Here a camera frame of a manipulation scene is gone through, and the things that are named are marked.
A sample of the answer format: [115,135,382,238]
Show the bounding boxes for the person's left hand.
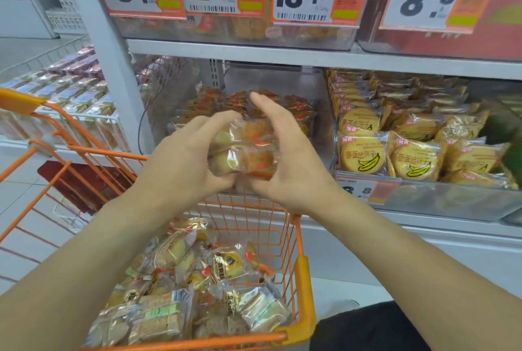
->
[134,110,244,217]

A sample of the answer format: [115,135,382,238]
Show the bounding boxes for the person's right hand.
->
[248,92,347,217]

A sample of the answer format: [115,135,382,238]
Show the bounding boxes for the rows of egg yolk packets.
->
[169,85,317,143]

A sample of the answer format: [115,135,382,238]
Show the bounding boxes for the white metal store shelf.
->
[61,0,522,286]

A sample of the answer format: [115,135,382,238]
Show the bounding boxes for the egg-yolk pastry packet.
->
[238,287,293,333]

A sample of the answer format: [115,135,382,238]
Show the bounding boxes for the pile of pastry packets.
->
[85,216,293,347]

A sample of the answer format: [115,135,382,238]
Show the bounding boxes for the orange shopping cart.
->
[0,87,317,351]

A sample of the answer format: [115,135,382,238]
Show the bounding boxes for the person's left forearm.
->
[0,196,172,351]

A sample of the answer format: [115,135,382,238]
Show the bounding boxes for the person's right forearm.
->
[318,196,522,351]

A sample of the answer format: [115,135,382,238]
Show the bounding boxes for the person's white right shoe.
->
[326,299,361,317]

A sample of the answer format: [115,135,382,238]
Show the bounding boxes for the person's right leg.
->
[309,300,431,351]

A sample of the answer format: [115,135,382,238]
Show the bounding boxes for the red carton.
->
[373,0,522,61]

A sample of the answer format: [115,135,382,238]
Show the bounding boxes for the group of banana biscuit packets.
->
[328,70,519,191]

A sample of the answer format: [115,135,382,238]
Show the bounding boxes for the red box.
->
[37,160,135,215]

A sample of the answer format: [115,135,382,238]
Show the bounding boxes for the group of silver boxed cakes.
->
[0,46,129,152]

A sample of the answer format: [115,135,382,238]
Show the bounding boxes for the pile of golden cake packets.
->
[230,16,270,40]

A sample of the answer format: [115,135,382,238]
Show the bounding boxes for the white store cabinet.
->
[0,0,58,40]

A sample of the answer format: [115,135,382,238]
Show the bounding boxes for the white wire rack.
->
[0,35,131,156]

